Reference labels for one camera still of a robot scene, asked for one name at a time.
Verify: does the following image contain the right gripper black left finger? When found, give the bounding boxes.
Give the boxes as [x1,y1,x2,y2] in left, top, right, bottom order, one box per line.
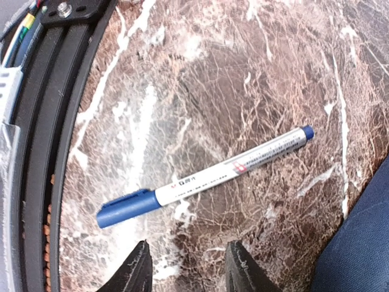
[105,240,153,292]

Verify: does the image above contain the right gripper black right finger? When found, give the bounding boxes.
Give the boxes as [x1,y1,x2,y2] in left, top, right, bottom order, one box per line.
[225,240,281,291]

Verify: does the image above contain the black curved front rail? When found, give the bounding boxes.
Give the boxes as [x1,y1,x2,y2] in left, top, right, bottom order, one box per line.
[7,1,117,291]

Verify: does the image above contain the navy blue student backpack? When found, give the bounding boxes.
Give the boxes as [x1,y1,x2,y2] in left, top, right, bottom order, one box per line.
[311,159,388,291]

